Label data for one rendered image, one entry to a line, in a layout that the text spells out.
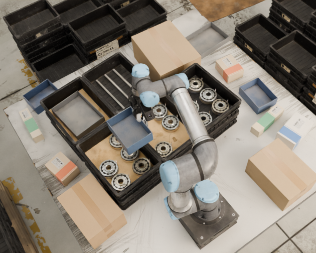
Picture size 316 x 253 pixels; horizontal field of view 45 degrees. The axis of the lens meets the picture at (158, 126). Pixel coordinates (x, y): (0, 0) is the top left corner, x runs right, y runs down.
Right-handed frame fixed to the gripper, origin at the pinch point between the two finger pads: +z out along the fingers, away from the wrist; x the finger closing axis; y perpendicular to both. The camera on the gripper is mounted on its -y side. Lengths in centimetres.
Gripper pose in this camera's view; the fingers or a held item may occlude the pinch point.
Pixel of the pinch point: (141, 120)
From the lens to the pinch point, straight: 195.6
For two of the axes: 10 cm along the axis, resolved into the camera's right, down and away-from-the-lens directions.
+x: -8.4, 4.0, -3.6
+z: -0.6, 6.0, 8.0
